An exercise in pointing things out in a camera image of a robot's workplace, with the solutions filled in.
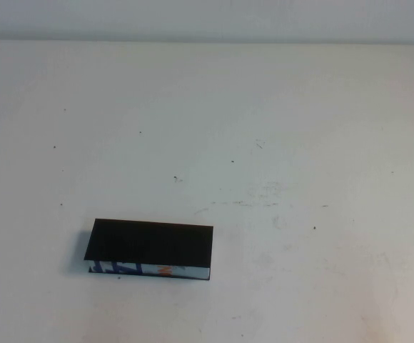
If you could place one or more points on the black printed glasses case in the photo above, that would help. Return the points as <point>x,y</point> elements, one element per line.
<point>150,243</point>

